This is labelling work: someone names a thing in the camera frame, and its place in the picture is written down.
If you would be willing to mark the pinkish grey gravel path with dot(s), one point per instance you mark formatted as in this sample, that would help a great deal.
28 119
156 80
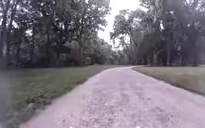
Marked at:
123 100

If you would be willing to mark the wood of green trees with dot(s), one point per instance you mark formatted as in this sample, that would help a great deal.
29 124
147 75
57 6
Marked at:
170 36
56 36

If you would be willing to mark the grass beside path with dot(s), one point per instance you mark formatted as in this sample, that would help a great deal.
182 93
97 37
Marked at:
40 85
186 78

